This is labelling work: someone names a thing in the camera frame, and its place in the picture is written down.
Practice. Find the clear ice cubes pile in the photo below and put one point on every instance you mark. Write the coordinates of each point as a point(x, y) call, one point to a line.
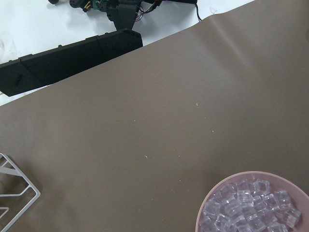
point(249, 205)

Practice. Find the pink bowl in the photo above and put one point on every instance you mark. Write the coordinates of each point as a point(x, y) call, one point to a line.
point(299, 198)

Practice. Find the long black box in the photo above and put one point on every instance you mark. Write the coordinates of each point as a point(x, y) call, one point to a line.
point(34, 71)

